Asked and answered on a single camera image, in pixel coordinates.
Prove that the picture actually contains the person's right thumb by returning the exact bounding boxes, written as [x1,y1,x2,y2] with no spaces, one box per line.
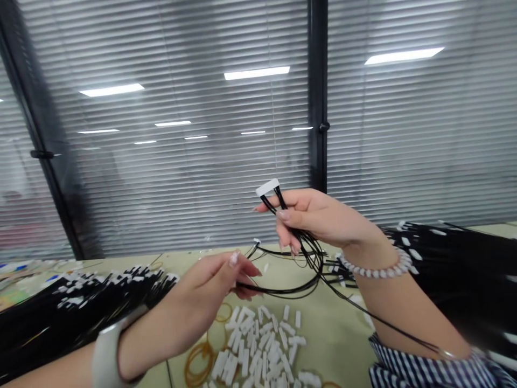
[277,206,312,228]

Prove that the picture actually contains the pile of white plastic connectors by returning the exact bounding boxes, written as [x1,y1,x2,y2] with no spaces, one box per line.
[200,303,324,388]

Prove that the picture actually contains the glass partition with grey blinds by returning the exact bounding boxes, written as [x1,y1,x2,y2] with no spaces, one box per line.
[0,0,517,262]

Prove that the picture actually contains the person's left fingers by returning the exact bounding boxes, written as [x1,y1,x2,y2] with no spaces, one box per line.
[230,282,264,302]

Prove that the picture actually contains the pile of tan rubber bands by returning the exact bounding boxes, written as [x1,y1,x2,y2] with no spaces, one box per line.
[184,301,234,388]

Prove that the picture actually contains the person's right index finger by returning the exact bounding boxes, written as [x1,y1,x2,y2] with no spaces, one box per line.
[251,195,292,214]

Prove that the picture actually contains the black wire harness white connector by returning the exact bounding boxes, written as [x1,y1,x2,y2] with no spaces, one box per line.
[235,177,445,358]

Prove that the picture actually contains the person's body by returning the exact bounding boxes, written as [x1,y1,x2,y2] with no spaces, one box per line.
[368,332,517,388]

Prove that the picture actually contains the pile of black cable harnesses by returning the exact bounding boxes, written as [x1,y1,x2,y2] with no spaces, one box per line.
[323,220,517,364]
[0,265,181,382]

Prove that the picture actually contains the person's left thumb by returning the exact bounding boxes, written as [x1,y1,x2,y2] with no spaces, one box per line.
[204,250,242,271]

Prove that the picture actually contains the person's right hand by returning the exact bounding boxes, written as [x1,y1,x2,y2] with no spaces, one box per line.
[251,188,396,258]

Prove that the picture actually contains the thin black wire small plug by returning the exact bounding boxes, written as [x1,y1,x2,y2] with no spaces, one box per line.
[251,239,329,260]

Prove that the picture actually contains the person's left index finger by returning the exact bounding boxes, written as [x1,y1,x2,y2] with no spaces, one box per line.
[236,261,263,280]

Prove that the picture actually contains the person's left hand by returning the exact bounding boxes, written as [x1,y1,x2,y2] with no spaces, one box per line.
[119,250,264,383]

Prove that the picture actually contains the person's right fingers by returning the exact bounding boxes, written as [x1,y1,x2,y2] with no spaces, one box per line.
[276,221,308,258]

